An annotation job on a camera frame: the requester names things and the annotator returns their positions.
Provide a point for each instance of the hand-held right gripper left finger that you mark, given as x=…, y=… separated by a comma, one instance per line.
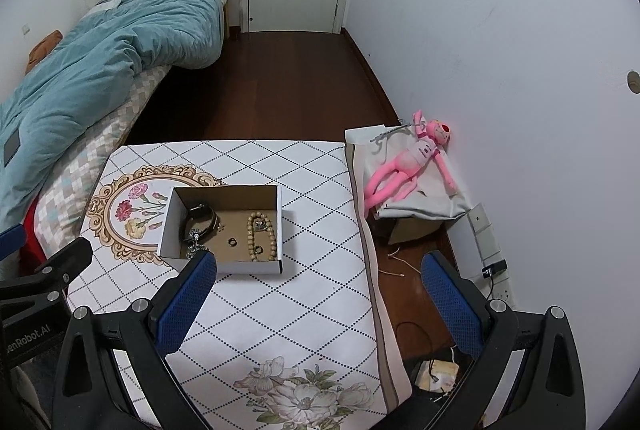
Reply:
x=185, y=305

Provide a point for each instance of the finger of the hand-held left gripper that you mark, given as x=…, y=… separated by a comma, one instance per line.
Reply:
x=65, y=260
x=12, y=242

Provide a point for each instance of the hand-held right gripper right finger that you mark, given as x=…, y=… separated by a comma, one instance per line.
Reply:
x=450, y=305

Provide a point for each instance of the white cardboard box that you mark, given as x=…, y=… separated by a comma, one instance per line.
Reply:
x=250, y=267

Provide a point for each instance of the black smart band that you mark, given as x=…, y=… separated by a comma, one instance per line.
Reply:
x=200, y=211

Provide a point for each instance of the small silver charm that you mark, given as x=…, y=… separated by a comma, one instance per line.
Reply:
x=259, y=224

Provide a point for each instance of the red cloth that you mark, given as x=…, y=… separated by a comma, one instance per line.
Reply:
x=31, y=240

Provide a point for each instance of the black charger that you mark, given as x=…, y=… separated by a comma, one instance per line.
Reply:
x=495, y=269

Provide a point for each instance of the beige packet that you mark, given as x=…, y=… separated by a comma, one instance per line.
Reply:
x=439, y=375

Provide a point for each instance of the grey tote bag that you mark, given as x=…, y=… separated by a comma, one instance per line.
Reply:
x=435, y=205

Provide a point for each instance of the checkered grey pillow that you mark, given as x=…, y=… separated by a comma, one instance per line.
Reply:
x=85, y=159

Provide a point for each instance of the floral diamond-pattern tablecloth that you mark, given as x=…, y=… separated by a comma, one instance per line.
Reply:
x=300, y=300

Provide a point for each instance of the pink plush toy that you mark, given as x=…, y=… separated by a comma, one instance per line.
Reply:
x=405, y=164

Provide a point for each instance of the light blue quilt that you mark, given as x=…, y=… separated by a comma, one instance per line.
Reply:
x=90, y=84

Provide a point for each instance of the brown plush toy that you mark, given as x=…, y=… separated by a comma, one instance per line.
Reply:
x=42, y=49

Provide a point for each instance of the grey wall switch panel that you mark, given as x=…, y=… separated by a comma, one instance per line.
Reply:
x=484, y=232

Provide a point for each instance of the round wall cap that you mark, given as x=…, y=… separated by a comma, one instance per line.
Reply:
x=633, y=81

